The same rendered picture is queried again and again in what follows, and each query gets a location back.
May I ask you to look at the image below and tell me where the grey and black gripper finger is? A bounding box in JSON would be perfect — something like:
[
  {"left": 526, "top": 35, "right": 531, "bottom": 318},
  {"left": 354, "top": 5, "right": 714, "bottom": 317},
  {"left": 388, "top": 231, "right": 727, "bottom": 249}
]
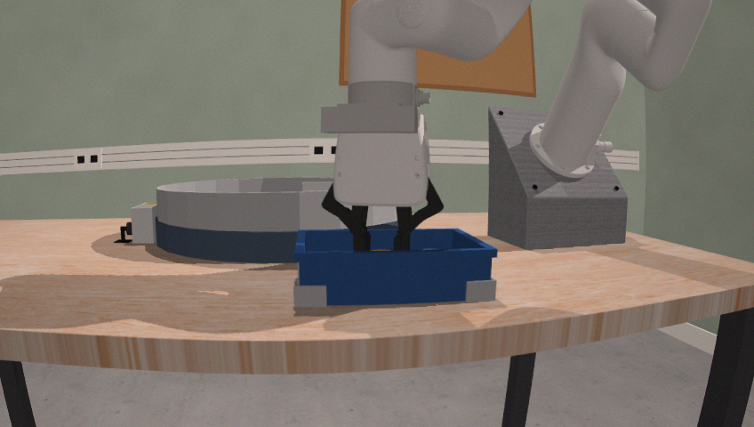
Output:
[
  {"left": 394, "top": 179, "right": 444, "bottom": 251},
  {"left": 322, "top": 184, "right": 371, "bottom": 251}
]

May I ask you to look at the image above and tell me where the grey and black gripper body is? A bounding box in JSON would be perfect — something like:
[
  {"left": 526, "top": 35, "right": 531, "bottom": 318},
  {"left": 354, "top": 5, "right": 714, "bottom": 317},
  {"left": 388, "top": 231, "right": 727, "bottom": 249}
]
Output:
[{"left": 333, "top": 114, "right": 430, "bottom": 207}]

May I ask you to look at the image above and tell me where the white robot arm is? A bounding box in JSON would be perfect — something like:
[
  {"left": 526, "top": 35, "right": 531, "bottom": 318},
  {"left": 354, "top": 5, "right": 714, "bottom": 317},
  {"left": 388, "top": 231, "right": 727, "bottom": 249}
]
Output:
[{"left": 321, "top": 0, "right": 712, "bottom": 178}]

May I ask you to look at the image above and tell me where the blue plastic crate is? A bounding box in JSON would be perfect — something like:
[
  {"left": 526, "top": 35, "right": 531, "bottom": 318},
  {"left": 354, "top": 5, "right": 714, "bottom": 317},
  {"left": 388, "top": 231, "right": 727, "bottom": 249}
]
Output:
[{"left": 294, "top": 228, "right": 498, "bottom": 306}]

